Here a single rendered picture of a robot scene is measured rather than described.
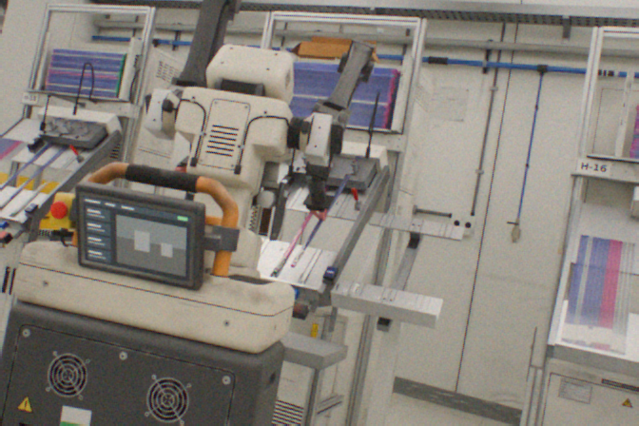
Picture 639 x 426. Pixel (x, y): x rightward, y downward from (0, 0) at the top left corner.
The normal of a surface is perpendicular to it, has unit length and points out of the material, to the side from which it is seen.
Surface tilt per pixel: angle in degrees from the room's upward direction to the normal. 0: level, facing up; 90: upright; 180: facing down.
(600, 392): 90
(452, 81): 90
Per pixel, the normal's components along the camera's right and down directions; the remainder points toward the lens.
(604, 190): -0.38, -0.12
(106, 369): -0.15, -0.08
